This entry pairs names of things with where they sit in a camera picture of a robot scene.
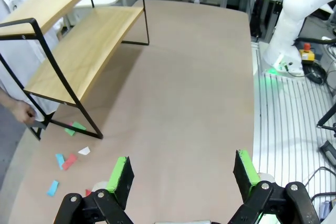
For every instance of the person in white lab coat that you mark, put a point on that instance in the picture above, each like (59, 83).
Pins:
(26, 56)

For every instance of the yellow emergency stop box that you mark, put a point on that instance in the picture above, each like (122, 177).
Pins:
(307, 52)

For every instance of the white paper scrap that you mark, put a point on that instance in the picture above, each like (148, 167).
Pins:
(84, 151)

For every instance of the two-tier wooden metal shelf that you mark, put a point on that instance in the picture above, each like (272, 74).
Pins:
(78, 45)

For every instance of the person's right forearm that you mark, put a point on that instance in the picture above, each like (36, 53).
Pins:
(5, 98)

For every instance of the black tripod stand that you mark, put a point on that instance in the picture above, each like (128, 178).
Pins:
(326, 119)

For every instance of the black box device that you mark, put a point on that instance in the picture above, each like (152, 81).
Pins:
(328, 150)

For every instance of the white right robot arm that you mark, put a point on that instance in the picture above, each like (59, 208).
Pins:
(294, 19)

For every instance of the teal blue paper scrap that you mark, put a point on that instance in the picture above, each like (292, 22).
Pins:
(60, 160)

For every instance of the person's right hand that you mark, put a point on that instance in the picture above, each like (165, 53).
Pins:
(23, 112)

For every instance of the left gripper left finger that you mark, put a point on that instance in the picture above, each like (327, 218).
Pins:
(123, 179)

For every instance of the green paper scrap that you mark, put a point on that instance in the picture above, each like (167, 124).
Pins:
(78, 125)
(70, 131)

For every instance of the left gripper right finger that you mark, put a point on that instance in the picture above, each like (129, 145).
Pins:
(248, 179)

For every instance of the red paper scrap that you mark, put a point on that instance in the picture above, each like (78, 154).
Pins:
(69, 161)
(88, 192)

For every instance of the light blue paper scrap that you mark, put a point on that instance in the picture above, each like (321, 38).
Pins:
(53, 187)

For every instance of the black backpack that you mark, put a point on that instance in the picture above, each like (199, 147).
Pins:
(256, 19)

